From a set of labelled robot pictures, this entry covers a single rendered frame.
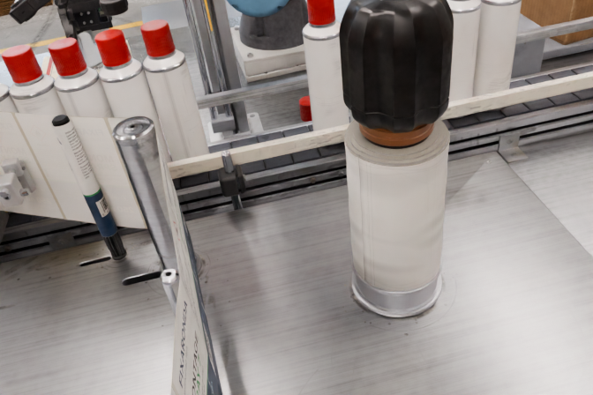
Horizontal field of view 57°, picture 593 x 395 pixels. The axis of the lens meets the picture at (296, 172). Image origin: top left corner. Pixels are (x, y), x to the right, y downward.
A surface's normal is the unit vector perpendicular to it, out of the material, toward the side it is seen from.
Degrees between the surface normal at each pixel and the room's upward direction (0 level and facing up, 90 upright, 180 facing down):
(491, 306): 0
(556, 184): 0
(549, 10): 90
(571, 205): 0
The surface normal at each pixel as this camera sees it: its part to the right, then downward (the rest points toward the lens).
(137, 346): -0.11, -0.79
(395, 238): -0.15, 0.62
